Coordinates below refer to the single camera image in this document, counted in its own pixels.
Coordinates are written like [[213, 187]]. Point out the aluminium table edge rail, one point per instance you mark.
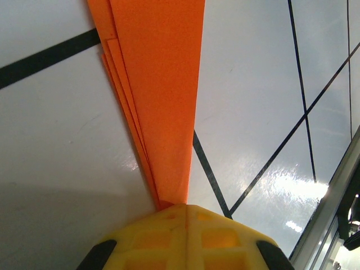
[[323, 222]]

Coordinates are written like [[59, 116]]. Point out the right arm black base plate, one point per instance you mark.
[[351, 213]]

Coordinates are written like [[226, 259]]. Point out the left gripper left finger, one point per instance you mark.
[[152, 247]]

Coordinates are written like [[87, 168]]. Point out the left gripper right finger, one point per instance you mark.
[[225, 247]]

